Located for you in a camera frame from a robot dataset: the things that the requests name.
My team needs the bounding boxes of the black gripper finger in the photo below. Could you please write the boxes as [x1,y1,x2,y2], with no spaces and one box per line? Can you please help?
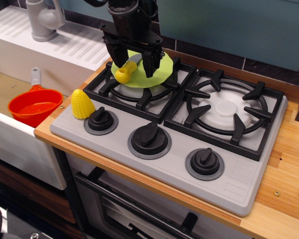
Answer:
[104,39,129,68]
[142,48,163,78]

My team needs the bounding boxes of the black burner grate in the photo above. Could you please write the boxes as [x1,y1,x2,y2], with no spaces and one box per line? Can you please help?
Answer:
[84,57,197,123]
[164,68,288,161]

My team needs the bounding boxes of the grey toy faucet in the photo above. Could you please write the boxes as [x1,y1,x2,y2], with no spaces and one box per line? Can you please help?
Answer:
[26,0,65,42]

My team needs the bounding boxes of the orange toy saucepan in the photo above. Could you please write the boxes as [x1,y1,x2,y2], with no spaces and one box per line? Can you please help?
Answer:
[8,67,63,128]

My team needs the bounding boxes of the yellow handled toy knife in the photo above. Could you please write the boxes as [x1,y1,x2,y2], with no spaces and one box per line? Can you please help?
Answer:
[114,53,142,84]

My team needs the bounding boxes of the black middle stove knob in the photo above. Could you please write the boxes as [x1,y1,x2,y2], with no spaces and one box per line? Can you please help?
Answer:
[128,122,172,160]

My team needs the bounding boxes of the white toy sink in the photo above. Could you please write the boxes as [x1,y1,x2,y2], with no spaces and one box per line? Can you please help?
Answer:
[0,5,109,190]

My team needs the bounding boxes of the lime green round plate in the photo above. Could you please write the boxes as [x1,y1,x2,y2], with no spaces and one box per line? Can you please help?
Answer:
[111,49,174,89]

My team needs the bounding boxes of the black left burner grate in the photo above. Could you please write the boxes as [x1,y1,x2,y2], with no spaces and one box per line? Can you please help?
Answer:
[84,57,197,123]

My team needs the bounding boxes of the toy oven door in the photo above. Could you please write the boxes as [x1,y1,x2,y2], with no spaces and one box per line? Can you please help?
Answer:
[72,167,247,239]

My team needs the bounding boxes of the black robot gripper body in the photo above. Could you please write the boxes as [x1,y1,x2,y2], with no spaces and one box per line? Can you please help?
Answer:
[100,0,162,52]

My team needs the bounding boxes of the yellow toy corn cob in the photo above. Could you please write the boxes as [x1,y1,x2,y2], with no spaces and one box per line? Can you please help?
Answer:
[71,89,95,119]

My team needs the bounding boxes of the black right burner grate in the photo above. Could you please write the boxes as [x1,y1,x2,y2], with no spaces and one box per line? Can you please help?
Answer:
[164,68,288,161]

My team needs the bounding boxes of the grey toy stove top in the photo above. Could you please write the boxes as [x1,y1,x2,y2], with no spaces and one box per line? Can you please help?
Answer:
[49,58,289,217]

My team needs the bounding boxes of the black stove knob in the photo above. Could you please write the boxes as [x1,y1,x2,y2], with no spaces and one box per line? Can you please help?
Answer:
[84,107,119,135]
[128,122,172,160]
[185,148,225,181]

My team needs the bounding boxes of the black right stove knob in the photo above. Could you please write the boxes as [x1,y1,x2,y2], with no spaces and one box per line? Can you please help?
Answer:
[185,148,225,181]

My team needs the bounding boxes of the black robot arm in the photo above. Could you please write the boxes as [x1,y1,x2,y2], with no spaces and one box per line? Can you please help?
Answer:
[86,0,164,78]

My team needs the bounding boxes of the black left stove knob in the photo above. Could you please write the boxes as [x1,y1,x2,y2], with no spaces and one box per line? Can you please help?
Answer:
[84,107,119,135]

